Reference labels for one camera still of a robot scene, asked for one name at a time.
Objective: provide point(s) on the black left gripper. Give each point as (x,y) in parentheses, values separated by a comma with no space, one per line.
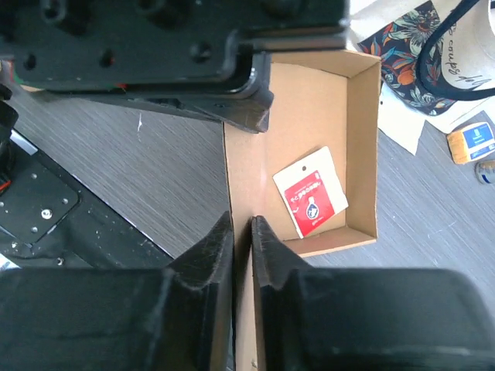
(195,59)

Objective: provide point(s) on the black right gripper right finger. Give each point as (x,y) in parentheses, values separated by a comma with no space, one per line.
(316,318)

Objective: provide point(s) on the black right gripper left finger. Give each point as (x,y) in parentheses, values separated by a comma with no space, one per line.
(176,317)

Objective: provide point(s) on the white red packet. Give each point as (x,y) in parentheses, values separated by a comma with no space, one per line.
(311,191)

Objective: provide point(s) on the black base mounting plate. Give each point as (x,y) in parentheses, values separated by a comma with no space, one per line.
(51,219)

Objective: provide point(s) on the beige canvas tote bag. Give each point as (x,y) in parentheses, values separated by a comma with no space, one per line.
(437,62)

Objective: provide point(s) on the silver blue drink can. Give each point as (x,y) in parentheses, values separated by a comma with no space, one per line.
(485,172)

